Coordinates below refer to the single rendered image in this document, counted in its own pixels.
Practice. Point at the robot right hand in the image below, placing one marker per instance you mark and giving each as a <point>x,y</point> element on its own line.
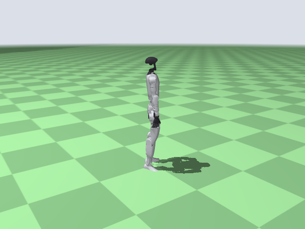
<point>156,121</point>

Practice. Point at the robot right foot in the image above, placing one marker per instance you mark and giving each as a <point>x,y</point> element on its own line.
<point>150,168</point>

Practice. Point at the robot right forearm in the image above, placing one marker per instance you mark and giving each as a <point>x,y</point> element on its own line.
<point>155,105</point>

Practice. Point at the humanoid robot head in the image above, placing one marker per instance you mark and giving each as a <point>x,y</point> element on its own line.
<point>151,60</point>

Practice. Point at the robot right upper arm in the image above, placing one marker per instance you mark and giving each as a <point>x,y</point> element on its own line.
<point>152,82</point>

